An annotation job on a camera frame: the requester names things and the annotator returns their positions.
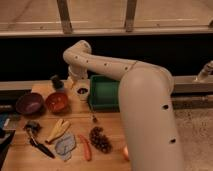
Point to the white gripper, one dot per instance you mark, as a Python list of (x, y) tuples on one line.
[(76, 76)]

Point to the white cup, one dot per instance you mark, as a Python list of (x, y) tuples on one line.
[(82, 84)]

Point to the red bowl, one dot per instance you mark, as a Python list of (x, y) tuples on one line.
[(56, 102)]

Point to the purple bowl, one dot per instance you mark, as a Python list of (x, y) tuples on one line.
[(29, 103)]

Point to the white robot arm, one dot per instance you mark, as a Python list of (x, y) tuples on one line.
[(145, 105)]

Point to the green plastic tray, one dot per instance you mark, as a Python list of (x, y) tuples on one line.
[(103, 93)]

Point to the small metal spoon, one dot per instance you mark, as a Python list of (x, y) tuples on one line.
[(93, 116)]

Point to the yellow banana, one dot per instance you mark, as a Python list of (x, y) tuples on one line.
[(59, 129)]

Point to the wooden cutting board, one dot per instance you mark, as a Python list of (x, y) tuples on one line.
[(22, 156)]

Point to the dark grape bunch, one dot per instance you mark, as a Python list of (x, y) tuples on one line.
[(99, 140)]

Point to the orange carrot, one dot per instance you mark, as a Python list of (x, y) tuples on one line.
[(86, 146)]

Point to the blue grey cloth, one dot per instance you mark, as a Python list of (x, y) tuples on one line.
[(65, 145)]

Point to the orange yellow apple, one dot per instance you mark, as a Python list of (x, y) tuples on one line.
[(125, 153)]

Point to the black handled peeler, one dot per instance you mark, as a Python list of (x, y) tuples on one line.
[(32, 128)]

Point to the white bracket on rail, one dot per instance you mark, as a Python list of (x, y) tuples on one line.
[(205, 72)]

